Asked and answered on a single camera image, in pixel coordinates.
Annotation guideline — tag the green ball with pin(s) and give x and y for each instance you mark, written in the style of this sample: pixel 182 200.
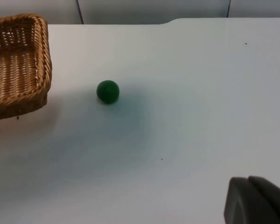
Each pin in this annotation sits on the green ball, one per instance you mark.
pixel 108 92

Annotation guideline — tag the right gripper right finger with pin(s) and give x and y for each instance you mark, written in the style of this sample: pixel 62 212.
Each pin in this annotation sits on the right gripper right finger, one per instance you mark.
pixel 271 191

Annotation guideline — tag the pale brown wicker basket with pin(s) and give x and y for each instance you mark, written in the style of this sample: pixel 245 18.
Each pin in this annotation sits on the pale brown wicker basket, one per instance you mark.
pixel 16 70

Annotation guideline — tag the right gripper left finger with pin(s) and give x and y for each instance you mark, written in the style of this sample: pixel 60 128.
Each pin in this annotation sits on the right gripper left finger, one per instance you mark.
pixel 242 205

